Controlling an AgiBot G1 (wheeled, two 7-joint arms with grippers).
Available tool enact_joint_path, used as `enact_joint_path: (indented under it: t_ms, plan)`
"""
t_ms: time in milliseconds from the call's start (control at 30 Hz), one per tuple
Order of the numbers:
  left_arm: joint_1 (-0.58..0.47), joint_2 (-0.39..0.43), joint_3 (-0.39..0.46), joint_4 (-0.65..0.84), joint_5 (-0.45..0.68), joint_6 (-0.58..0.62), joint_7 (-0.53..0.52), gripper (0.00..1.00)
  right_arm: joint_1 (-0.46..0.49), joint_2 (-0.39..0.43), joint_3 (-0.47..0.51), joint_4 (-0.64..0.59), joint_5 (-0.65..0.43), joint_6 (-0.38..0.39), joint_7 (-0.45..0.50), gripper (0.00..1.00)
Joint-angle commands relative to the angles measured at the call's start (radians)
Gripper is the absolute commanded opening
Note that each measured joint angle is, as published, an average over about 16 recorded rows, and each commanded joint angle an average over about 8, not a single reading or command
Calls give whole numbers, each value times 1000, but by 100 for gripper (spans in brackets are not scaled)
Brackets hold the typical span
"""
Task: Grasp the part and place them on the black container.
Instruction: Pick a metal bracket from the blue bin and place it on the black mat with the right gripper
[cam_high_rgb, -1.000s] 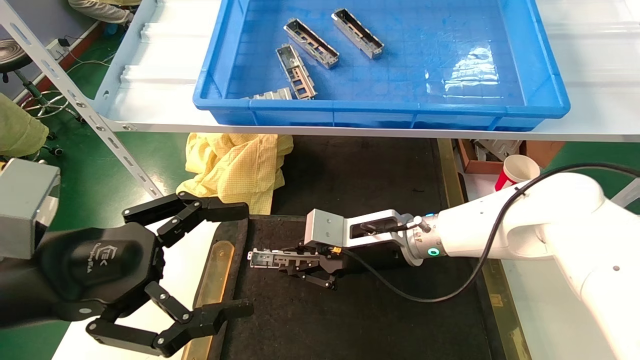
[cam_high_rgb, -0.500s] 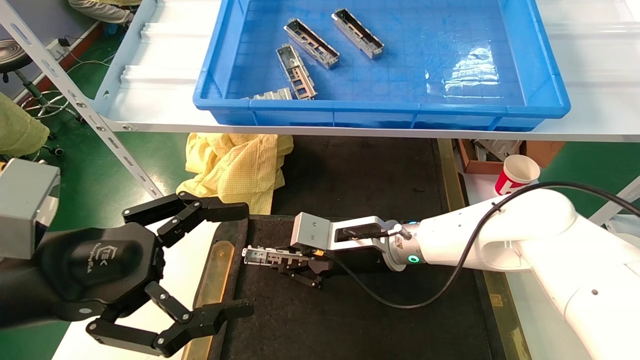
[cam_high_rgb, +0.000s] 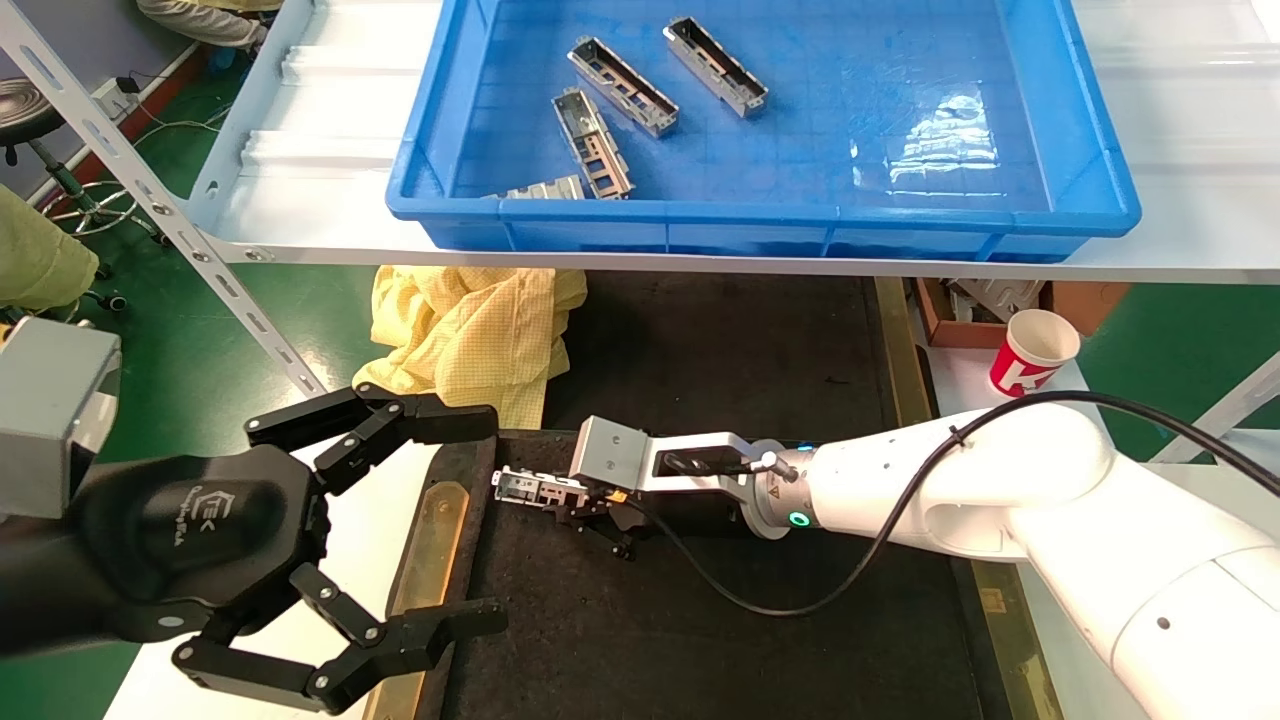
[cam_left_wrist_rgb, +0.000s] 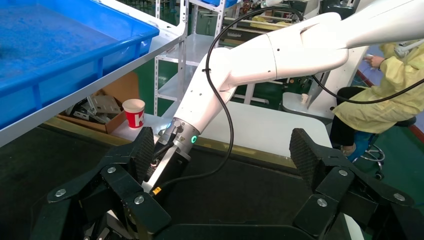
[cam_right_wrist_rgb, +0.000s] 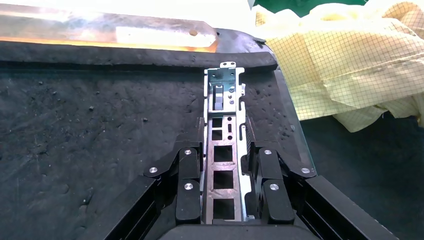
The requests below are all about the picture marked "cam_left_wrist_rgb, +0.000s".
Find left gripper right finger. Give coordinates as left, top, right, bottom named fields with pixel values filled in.
left=289, top=128, right=424, bottom=240

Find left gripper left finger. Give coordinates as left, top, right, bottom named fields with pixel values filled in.
left=29, top=126, right=172, bottom=240

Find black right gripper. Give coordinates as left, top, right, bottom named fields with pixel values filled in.
left=150, top=150, right=192, bottom=205

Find red and white paper cup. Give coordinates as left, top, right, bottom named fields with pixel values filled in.
left=122, top=98, right=146, bottom=129

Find grey metal brackets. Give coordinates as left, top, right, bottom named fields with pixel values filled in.
left=64, top=94, right=123, bottom=125

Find seated person in yellow coat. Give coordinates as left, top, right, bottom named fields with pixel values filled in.
left=329, top=39, right=424, bottom=157

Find white round side table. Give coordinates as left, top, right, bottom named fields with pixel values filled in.
left=281, top=92, right=334, bottom=121

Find brown cardboard box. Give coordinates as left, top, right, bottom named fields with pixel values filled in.
left=56, top=71, right=142, bottom=135

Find black stool with chrome base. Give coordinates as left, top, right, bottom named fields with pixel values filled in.
left=354, top=115, right=418, bottom=181

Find white shelf upright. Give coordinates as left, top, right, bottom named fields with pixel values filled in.
left=177, top=0, right=190, bottom=112

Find white background shelving rack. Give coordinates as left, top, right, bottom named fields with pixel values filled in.
left=153, top=0, right=233, bottom=117

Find blue plastic bin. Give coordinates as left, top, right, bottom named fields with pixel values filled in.
left=0, top=0, right=161, bottom=130

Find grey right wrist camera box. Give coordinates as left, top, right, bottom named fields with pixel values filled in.
left=141, top=145, right=178, bottom=194

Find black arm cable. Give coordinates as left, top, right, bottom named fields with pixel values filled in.
left=149, top=5, right=424, bottom=196

